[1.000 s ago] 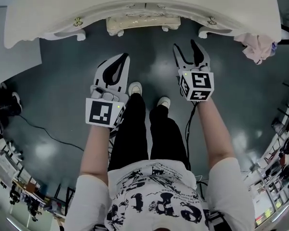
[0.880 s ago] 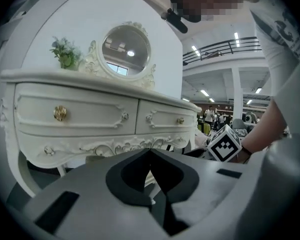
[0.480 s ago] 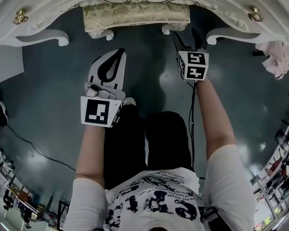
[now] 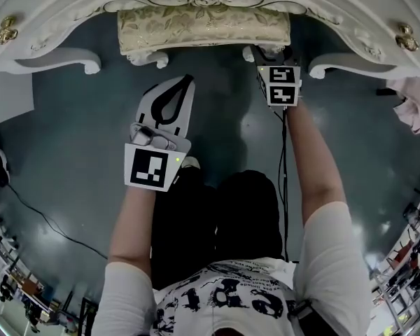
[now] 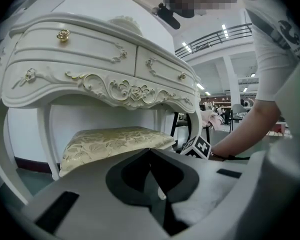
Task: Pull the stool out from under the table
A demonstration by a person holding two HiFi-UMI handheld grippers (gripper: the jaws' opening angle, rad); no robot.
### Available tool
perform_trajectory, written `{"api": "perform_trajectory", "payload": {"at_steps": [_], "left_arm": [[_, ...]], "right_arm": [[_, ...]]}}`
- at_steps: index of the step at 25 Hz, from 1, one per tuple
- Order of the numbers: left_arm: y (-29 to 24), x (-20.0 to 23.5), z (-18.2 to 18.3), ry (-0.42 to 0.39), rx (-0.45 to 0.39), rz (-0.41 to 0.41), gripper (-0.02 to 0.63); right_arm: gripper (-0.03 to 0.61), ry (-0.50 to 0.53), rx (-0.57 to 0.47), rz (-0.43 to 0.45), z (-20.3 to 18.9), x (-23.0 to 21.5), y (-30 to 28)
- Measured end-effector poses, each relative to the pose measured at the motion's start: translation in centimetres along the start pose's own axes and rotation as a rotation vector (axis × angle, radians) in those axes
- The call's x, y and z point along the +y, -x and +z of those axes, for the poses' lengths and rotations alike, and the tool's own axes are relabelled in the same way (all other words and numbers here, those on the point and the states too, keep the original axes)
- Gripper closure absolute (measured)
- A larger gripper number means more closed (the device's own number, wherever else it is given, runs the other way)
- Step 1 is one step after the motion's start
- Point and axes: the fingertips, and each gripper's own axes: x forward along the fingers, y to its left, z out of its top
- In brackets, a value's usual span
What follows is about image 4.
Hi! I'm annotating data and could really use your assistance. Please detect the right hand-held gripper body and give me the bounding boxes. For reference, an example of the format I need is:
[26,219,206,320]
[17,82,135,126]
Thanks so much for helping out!
[251,44,304,109]

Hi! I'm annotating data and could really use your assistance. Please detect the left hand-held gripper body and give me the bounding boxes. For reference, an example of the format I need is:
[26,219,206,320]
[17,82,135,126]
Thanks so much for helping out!
[123,121,193,193]

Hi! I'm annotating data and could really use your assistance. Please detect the floral cushioned stool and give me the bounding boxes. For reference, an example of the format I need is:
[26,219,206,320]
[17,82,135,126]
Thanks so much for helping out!
[116,5,292,70]

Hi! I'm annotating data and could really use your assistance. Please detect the person's left forearm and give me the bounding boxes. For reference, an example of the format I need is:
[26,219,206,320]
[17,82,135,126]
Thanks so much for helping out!
[107,184,159,279]

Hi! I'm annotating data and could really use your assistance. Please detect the person's right forearm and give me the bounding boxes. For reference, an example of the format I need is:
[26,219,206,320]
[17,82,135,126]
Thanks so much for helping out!
[286,99,348,231]

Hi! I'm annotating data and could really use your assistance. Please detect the person's white shoe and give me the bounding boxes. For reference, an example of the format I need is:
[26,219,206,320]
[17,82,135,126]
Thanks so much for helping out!
[179,155,202,170]

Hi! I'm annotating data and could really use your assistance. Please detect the person's black trousers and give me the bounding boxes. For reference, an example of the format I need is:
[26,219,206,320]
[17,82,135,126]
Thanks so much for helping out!
[149,166,285,291]

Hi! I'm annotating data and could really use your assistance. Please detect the gold drawer knob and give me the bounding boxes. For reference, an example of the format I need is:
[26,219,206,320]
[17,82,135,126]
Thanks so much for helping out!
[394,22,420,53]
[0,15,20,46]

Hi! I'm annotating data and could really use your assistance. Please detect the pink cloth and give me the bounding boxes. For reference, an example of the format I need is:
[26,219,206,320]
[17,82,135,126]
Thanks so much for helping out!
[386,76,420,135]

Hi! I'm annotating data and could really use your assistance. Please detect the white flat board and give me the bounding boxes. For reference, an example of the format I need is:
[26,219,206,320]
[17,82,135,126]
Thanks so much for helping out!
[0,70,36,130]

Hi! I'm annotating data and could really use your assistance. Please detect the white ornate carved table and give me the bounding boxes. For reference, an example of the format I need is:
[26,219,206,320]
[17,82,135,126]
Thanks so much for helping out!
[0,0,420,81]

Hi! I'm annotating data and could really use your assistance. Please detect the white printed t-shirt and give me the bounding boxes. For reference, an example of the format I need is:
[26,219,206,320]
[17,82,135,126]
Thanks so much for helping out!
[95,201,372,336]

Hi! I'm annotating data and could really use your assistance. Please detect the cluttered workbench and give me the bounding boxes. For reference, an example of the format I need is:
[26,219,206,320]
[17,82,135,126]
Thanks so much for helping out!
[0,204,99,333]

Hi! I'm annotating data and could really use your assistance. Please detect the metal shelving rack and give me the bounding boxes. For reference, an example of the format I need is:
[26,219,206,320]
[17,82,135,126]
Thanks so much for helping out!
[370,166,420,336]

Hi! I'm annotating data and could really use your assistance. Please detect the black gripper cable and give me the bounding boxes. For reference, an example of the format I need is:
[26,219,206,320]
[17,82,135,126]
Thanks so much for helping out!
[273,105,292,263]

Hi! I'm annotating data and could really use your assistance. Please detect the black floor cable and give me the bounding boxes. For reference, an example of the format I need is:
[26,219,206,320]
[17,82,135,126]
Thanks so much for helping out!
[6,183,109,260]

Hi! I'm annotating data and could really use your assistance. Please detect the black strap clip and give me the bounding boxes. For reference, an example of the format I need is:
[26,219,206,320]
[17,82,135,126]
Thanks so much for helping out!
[288,300,313,319]

